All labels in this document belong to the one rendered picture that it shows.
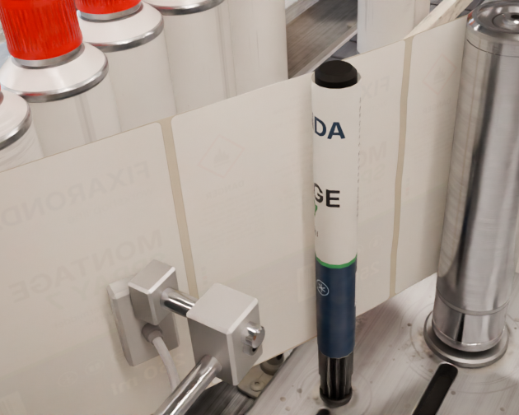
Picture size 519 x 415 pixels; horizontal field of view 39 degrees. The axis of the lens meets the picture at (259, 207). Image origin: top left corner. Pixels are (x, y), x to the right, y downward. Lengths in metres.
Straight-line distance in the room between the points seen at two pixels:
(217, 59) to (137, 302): 0.19
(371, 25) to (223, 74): 0.27
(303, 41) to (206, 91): 0.43
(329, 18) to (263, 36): 0.46
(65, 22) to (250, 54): 0.15
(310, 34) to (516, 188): 0.56
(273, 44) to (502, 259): 0.20
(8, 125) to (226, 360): 0.13
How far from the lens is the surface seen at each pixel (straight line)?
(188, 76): 0.42
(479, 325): 0.39
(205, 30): 0.42
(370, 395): 0.39
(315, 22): 0.90
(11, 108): 0.32
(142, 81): 0.39
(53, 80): 0.34
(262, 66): 0.47
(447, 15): 0.72
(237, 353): 0.26
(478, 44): 0.31
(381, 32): 0.68
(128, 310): 0.28
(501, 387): 0.41
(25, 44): 0.34
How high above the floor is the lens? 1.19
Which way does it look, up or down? 38 degrees down
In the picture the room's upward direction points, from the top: 5 degrees counter-clockwise
